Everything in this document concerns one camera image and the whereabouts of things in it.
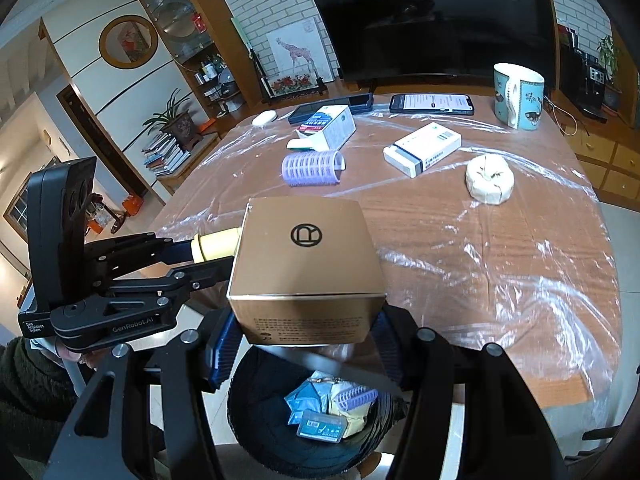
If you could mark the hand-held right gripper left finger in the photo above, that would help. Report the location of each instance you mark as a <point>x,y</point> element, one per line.
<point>225,355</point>

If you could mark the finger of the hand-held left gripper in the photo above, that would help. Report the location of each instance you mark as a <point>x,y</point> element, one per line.
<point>200,272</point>
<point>145,250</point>

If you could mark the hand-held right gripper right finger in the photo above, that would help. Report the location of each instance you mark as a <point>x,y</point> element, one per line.
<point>390,355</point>

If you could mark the cream yellow tube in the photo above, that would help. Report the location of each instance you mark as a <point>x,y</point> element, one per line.
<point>220,245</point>

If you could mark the black trash bin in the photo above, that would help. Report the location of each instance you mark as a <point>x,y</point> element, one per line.
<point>260,435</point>

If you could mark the gold cardboard box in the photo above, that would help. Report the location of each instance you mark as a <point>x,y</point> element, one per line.
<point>305,270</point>

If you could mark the person's left forearm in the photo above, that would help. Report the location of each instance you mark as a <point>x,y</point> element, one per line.
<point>30,400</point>

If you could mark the person's left hand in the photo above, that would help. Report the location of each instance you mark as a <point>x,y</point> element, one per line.
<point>85,362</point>

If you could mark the purple hair roller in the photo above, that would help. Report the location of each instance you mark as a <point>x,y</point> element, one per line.
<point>355,400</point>
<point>310,167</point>

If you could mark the cream crumpled paper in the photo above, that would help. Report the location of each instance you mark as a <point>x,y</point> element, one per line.
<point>357,422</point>

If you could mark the blue face mask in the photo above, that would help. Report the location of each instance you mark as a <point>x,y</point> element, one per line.
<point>300,400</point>

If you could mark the stack of books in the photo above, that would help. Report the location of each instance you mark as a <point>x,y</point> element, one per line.
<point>165,157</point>

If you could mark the blue plastic card case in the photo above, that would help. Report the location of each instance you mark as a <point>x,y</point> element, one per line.
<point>320,427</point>

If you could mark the potted orchid plant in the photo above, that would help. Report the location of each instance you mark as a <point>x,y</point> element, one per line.
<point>180,127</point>

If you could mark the clear plastic table cover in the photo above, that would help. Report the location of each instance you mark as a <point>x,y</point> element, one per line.
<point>500,260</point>

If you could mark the small white green box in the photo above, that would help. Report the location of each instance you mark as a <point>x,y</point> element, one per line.
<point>300,145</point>

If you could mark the white oval mouse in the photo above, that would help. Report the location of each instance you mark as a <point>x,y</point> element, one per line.
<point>264,118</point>

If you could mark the red blue flat packet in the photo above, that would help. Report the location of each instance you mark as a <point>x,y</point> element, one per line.
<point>306,129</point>

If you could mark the white box with blue print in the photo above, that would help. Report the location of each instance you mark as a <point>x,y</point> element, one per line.
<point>335,130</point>

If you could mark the crumpled white tissue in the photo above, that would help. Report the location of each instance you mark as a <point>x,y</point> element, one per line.
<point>490,180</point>

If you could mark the framed red flower picture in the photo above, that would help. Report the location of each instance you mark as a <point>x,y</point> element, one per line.
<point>295,85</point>

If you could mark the white box with blue stripe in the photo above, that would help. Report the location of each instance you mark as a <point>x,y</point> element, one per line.
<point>425,147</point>

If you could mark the glass display cabinet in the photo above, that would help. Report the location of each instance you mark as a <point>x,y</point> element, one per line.
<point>170,15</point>

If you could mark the green rolled tube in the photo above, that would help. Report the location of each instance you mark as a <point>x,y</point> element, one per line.
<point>239,32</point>

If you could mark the giraffe picture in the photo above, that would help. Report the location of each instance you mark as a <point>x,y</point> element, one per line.
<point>295,50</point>

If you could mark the black smartphone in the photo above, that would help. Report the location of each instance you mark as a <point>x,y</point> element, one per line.
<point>430,104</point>

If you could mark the blue butterfly mug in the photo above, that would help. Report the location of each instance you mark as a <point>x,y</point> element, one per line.
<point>527,105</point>

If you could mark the wooden drawer cabinet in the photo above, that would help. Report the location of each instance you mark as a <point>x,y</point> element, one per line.
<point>620,160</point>

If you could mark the black television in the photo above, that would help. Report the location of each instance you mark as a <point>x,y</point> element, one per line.
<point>425,25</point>

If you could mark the black coffee machine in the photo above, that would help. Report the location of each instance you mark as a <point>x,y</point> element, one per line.
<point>592,90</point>

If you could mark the green potted plant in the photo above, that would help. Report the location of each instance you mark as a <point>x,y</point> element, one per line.
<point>607,52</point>

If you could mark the round framed wall picture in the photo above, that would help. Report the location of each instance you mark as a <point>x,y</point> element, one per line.
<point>130,42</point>

